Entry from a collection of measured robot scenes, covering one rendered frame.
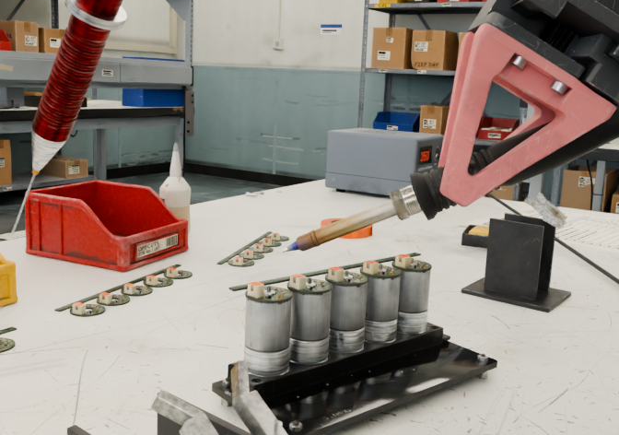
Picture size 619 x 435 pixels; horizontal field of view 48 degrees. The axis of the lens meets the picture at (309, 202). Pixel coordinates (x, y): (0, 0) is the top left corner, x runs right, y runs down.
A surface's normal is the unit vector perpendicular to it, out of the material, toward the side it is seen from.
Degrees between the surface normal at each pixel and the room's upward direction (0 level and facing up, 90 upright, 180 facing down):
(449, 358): 0
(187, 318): 0
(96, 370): 0
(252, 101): 90
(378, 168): 90
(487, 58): 108
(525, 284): 90
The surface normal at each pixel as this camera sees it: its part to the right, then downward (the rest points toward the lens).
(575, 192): -0.52, 0.14
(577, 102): -0.27, 0.46
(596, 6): -0.08, 0.18
